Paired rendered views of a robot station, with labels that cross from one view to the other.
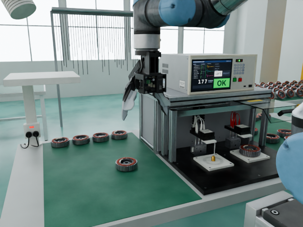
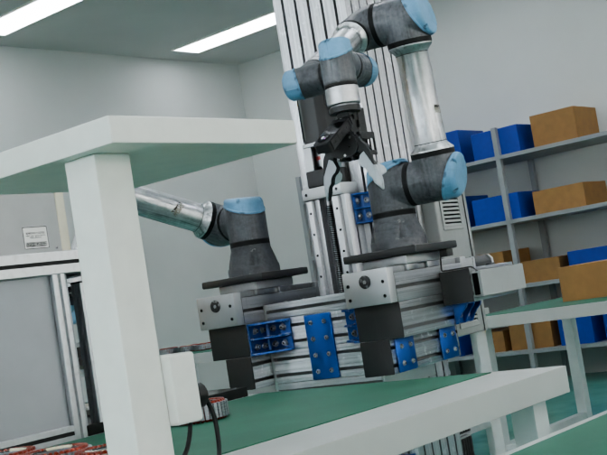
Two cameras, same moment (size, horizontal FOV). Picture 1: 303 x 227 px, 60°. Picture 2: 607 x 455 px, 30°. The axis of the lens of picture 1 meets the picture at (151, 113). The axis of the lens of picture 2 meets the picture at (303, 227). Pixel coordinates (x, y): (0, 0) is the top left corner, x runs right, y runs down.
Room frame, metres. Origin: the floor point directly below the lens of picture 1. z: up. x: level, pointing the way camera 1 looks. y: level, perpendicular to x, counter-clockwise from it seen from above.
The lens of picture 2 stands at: (2.06, 2.15, 0.95)
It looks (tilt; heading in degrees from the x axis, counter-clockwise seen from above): 3 degrees up; 242
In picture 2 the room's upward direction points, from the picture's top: 9 degrees counter-clockwise
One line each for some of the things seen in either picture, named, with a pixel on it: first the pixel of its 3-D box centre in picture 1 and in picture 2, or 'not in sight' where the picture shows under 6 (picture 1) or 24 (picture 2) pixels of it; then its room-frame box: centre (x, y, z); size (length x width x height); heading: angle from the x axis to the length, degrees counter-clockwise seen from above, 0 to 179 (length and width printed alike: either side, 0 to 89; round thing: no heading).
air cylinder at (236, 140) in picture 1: (232, 142); not in sight; (1.50, -0.49, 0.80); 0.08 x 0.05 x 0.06; 112
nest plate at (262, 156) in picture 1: (249, 154); not in sight; (1.36, -0.55, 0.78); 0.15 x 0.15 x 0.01; 22
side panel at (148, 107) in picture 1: (149, 121); (12, 366); (1.57, 0.02, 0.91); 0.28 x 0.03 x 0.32; 22
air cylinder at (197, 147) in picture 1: (198, 148); not in sight; (1.41, -0.27, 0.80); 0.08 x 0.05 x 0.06; 112
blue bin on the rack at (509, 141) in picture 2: not in sight; (508, 143); (-3.64, -4.85, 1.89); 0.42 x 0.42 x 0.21; 20
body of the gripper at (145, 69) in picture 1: (148, 72); (350, 134); (0.75, 0.01, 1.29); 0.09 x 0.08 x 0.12; 26
